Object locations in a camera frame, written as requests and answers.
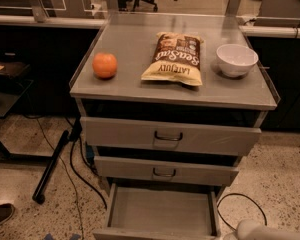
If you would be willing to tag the grey drawer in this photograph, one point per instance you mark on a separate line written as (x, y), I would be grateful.
(176, 137)
(153, 211)
(151, 170)

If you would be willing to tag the grey middle drawer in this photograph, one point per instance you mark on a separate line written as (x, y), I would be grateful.
(151, 170)

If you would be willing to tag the orange fruit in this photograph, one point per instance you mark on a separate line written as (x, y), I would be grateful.
(104, 65)

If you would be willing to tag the dark shoe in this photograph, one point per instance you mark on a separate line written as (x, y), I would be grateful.
(6, 212)

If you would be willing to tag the black floor stand leg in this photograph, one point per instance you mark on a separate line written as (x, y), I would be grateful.
(38, 195)

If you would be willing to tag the grey bottom drawer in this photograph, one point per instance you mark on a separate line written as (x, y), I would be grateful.
(153, 211)

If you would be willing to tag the white bowl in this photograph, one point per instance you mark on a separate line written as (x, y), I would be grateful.
(236, 60)

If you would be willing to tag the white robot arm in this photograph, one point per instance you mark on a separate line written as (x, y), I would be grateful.
(252, 230)

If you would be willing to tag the dark side table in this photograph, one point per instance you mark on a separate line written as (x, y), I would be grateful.
(13, 81)

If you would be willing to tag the grey top drawer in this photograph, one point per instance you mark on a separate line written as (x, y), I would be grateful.
(176, 137)

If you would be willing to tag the brown yellow chip bag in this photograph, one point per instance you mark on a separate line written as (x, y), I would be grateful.
(176, 59)

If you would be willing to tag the grey drawer cabinet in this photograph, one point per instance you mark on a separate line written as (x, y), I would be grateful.
(220, 100)

